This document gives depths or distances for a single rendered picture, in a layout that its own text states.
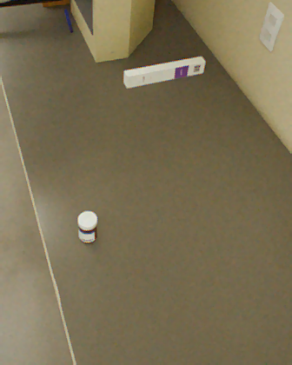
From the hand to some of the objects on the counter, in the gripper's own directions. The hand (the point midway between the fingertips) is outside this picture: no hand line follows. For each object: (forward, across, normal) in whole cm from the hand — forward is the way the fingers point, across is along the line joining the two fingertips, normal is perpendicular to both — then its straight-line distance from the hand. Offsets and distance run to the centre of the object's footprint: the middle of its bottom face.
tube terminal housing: (-11, -39, +34) cm, 53 cm away
